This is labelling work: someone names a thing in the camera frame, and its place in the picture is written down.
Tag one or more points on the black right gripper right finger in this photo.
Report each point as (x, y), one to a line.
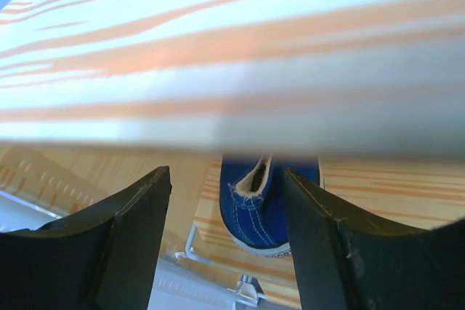
(348, 258)

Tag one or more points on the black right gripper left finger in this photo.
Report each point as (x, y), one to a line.
(101, 257)

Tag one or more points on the frosted white cabinet door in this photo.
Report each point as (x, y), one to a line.
(173, 288)

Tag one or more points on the wood-grain shoe cabinet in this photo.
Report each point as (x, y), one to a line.
(95, 94)

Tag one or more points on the blue canvas sneaker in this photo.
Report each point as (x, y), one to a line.
(251, 201)

